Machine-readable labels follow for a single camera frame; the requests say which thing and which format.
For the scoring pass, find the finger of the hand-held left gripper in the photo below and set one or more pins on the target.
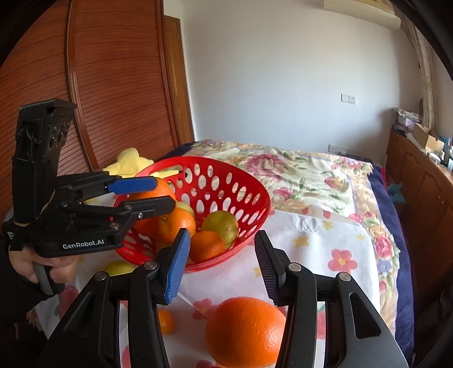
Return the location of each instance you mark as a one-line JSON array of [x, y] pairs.
[[152, 207], [132, 185]]

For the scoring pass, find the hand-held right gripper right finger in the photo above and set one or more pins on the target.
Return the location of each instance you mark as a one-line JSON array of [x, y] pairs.
[[269, 272]]

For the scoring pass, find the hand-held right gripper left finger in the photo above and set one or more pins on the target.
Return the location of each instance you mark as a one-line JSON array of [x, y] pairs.
[[178, 265]]

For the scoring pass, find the large orange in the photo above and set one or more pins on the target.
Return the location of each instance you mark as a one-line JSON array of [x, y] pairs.
[[246, 332], [164, 191]]

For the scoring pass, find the small tangerine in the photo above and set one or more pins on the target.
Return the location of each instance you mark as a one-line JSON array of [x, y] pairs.
[[165, 322], [177, 223], [207, 247]]

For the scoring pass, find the small pale green fruit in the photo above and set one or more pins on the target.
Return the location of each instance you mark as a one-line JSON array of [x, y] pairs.
[[185, 209]]

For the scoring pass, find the small yellow fruit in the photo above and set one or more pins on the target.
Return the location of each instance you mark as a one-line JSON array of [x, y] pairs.
[[120, 268]]

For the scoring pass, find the yellow-green lemon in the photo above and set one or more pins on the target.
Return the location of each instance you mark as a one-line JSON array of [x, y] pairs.
[[221, 226]]

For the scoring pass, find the red perforated plastic basket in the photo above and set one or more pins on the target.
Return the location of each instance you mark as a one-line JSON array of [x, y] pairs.
[[244, 198]]

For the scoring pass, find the person's left hand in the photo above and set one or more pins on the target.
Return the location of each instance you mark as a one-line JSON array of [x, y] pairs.
[[23, 263]]

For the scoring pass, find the yellow plush toy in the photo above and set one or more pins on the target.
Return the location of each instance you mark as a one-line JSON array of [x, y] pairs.
[[129, 161]]

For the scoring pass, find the white flower-print cloth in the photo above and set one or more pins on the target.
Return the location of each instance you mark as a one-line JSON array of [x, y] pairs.
[[318, 247]]

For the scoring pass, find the brown wooden wardrobe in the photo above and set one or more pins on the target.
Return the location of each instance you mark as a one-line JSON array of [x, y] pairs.
[[116, 88]]

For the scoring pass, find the floral bedspread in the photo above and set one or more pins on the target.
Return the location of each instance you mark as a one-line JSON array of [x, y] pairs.
[[300, 177]]

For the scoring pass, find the dark blue blanket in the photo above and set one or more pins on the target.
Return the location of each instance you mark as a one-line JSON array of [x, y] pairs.
[[403, 276]]

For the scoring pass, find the teal cloth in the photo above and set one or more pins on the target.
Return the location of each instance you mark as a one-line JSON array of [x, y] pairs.
[[396, 193]]

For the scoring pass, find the brown wooden cabinet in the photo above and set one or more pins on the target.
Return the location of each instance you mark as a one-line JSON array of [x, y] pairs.
[[417, 198]]

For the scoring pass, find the pile of packets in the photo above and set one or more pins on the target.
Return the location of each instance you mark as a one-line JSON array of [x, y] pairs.
[[405, 120]]

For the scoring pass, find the open cardboard box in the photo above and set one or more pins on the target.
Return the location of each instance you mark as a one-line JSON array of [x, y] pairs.
[[426, 139]]

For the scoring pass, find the patterned curtain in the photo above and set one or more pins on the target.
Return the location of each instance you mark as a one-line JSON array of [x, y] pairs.
[[423, 70]]

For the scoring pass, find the wall socket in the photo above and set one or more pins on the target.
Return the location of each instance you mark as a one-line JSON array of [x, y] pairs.
[[337, 148]]

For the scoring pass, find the white wall switch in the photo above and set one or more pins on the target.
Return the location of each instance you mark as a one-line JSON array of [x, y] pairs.
[[348, 98]]

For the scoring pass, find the beige wall air conditioner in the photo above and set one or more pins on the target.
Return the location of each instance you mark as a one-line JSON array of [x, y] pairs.
[[357, 4]]

